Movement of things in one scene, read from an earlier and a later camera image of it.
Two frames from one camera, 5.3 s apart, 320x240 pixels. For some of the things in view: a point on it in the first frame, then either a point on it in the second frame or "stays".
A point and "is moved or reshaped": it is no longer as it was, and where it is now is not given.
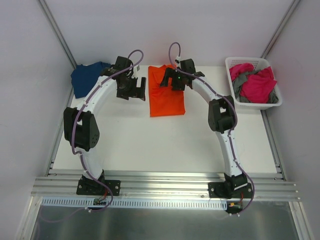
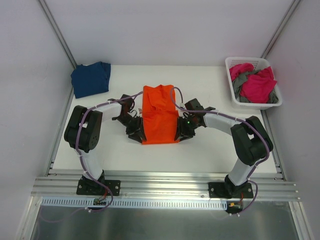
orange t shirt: (164, 101) is moved or reshaped
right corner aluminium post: (294, 4) stays
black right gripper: (171, 81) → (184, 128)
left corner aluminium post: (57, 31) stays
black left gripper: (133, 90) → (136, 128)
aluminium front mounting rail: (164, 187) stays
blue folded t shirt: (84, 76) stays
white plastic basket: (253, 84) stays
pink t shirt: (257, 87) stays
